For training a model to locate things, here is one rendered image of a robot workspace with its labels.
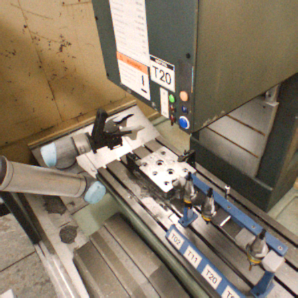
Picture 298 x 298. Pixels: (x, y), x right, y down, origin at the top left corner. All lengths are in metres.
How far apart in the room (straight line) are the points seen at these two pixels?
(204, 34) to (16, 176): 0.57
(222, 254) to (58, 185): 0.80
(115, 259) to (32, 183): 0.81
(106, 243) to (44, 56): 1.18
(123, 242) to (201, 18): 1.23
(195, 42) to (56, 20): 1.36
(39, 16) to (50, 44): 0.16
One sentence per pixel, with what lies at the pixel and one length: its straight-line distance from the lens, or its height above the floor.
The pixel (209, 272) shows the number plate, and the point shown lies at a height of 0.94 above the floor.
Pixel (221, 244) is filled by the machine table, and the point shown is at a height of 0.90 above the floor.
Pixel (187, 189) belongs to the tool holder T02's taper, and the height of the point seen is 1.25.
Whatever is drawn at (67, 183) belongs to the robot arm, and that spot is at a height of 1.45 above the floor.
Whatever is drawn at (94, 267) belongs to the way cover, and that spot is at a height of 0.72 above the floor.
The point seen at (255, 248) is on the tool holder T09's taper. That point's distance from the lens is 0.95.
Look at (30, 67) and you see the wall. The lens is 1.85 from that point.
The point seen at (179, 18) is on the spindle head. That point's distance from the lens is 0.59.
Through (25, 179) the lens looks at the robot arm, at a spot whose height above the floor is 1.55.
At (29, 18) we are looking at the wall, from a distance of 1.80.
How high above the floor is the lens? 2.05
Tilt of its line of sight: 39 degrees down
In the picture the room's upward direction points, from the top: straight up
